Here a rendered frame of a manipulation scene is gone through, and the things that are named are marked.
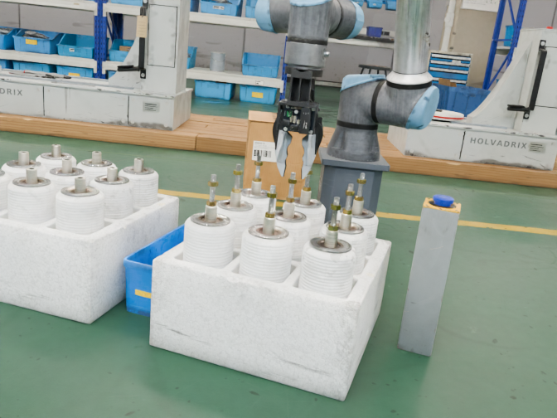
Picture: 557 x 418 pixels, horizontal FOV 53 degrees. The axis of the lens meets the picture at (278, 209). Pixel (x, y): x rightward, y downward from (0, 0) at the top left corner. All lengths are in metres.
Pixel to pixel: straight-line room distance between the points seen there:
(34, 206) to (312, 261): 0.60
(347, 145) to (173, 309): 0.71
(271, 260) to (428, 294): 0.35
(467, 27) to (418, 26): 5.97
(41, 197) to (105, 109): 1.93
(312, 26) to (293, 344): 0.56
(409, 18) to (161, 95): 1.85
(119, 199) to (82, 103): 1.93
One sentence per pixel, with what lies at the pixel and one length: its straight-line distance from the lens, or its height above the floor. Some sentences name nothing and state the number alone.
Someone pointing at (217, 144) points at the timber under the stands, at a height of 0.05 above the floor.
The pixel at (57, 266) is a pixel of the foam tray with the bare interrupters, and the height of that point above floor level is 0.11.
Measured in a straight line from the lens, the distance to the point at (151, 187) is 1.39.
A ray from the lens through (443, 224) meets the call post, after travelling 1.12.
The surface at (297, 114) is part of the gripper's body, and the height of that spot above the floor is 0.46.
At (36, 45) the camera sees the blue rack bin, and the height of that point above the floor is 0.33.
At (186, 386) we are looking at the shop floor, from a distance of 1.03.
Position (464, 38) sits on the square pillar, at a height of 0.87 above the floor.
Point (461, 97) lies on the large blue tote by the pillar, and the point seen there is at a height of 0.28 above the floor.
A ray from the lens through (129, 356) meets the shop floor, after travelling 1.11.
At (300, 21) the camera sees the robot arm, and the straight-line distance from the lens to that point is 1.04.
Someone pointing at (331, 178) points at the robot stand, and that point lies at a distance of 1.55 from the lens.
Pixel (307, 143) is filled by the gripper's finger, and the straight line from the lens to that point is 1.10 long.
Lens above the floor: 0.58
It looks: 16 degrees down
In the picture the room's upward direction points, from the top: 6 degrees clockwise
